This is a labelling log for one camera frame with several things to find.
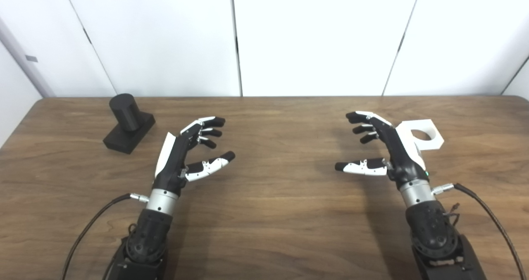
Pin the white square piece with hole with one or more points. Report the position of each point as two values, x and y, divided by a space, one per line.
434 138

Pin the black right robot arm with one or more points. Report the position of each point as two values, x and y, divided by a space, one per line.
434 234

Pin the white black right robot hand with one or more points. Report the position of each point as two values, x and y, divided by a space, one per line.
399 152

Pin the black peg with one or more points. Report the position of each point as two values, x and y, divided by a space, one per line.
124 110

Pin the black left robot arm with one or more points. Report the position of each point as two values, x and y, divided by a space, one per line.
148 238

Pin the grey wall post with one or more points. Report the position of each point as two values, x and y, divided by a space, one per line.
39 84

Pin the small grey wall tag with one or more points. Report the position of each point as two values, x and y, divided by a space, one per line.
31 58

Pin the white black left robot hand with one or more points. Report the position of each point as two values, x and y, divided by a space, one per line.
171 160

